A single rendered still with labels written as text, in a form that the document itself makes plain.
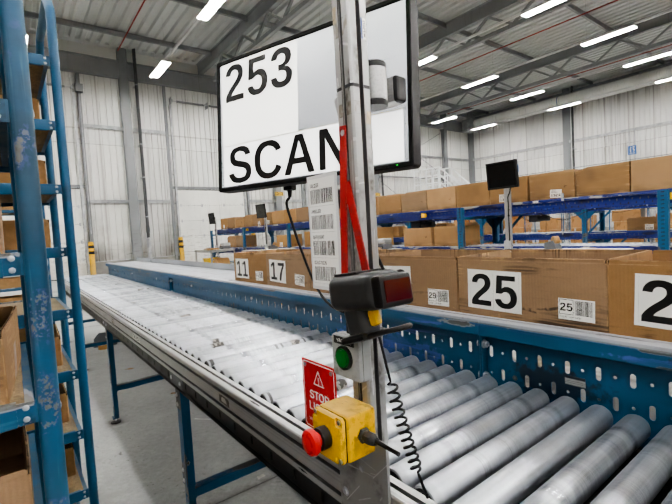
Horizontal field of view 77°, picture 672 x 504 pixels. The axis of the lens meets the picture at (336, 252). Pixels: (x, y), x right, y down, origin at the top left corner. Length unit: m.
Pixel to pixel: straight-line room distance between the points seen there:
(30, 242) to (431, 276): 1.03
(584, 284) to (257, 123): 0.82
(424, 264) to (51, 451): 1.03
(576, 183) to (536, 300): 4.90
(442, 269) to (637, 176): 4.63
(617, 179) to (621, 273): 4.81
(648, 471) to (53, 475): 0.87
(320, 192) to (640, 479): 0.66
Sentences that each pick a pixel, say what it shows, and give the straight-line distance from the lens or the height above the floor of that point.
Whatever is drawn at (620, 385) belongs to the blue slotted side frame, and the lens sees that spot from 1.11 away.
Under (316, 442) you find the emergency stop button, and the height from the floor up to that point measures 0.85.
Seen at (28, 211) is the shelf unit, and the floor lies 1.20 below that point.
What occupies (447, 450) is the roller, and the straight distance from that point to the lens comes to 0.86.
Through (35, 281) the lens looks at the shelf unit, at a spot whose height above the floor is 1.10.
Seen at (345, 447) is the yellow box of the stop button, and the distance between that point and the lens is 0.68.
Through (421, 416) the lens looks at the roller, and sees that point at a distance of 0.99.
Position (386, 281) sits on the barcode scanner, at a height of 1.08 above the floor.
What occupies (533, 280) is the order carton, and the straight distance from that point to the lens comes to 1.16.
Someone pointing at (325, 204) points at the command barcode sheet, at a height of 1.19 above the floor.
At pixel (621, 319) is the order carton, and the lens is 1.10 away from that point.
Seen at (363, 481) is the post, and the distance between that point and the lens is 0.77.
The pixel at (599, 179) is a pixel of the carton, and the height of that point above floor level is 1.56.
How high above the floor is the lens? 1.15
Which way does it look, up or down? 3 degrees down
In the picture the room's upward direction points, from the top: 3 degrees counter-clockwise
